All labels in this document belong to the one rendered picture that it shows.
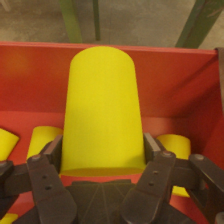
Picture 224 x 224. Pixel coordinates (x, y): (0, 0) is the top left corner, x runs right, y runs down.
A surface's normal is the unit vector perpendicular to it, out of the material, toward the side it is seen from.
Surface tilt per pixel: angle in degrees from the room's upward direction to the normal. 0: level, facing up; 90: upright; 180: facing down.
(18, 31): 0
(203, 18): 90
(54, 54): 90
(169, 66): 90
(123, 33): 0
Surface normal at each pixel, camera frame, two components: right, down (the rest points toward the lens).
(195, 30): -0.04, 0.90
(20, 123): 0.02, -0.44
